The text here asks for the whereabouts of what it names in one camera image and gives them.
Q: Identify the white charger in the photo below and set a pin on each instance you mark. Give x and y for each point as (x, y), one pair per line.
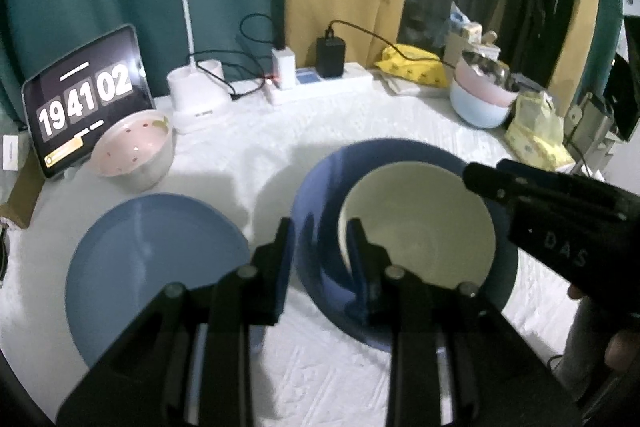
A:
(283, 67)

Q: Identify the pastel light blue bowl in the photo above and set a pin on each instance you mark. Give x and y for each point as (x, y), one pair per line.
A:
(475, 113)

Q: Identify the cream bowl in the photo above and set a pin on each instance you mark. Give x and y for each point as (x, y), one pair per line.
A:
(420, 227)

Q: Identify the small white box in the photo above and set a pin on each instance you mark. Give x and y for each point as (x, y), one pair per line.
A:
(10, 152)

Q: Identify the tablet with clock display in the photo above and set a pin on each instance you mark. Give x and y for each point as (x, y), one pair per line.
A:
(85, 102)

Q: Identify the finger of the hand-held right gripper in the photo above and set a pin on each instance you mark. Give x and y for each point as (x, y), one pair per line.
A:
(550, 177)
(485, 182)

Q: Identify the white power strip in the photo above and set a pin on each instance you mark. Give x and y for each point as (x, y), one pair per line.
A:
(350, 79)

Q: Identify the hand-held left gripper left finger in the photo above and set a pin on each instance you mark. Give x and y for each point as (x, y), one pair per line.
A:
(284, 259)

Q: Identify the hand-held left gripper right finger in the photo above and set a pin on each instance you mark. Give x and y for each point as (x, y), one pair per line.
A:
(356, 259)

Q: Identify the black charger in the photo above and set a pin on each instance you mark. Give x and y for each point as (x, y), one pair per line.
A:
(330, 57)

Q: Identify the cardboard box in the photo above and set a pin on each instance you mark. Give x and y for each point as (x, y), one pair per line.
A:
(22, 197)

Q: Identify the steel bowl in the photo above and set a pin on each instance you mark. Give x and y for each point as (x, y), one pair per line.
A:
(492, 69)

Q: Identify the person's right hand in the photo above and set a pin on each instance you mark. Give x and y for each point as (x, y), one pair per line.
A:
(622, 349)

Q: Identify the pastel pink bowl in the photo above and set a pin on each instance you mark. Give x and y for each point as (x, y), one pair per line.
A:
(475, 88)

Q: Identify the yellow wipes packet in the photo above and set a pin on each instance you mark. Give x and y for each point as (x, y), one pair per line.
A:
(412, 64)

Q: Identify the dark blue plate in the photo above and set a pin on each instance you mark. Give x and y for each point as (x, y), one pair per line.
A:
(320, 207)

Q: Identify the grey metal bracket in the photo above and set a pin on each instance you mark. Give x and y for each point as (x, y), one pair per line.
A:
(590, 122)

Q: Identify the white desk lamp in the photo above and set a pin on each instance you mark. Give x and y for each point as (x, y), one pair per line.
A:
(197, 102)

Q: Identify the white bowl with pink inside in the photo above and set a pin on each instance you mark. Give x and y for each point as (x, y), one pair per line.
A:
(132, 147)

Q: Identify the white textured tablecloth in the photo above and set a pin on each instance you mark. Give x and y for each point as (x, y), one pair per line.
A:
(280, 142)

